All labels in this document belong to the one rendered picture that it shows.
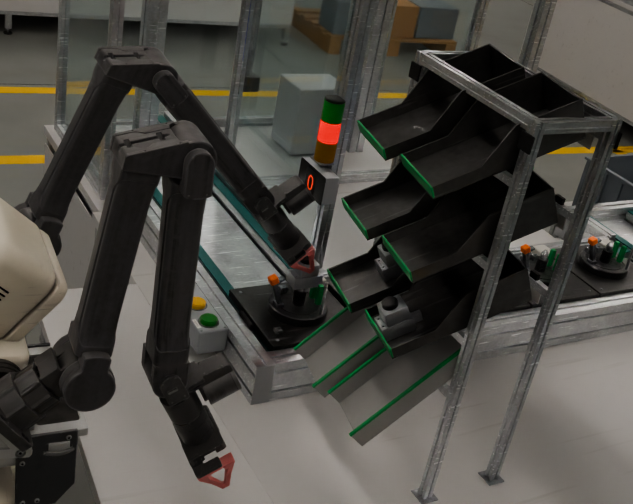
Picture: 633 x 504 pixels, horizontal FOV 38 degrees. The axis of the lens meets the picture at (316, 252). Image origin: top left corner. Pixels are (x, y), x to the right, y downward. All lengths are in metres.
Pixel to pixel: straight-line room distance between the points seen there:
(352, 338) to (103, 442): 0.54
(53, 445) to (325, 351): 0.61
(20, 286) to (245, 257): 1.06
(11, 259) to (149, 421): 0.62
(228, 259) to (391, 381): 0.76
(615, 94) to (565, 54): 0.64
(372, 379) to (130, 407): 0.51
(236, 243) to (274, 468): 0.81
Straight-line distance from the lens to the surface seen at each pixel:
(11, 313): 1.51
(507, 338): 2.37
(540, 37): 3.07
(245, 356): 2.01
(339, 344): 1.93
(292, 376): 2.03
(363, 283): 1.83
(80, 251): 2.95
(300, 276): 2.08
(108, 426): 1.94
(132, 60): 1.65
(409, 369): 1.81
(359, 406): 1.83
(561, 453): 2.15
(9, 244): 1.47
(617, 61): 7.21
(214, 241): 2.50
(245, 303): 2.15
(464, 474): 1.99
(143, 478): 1.83
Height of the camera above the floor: 2.11
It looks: 28 degrees down
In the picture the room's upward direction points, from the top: 11 degrees clockwise
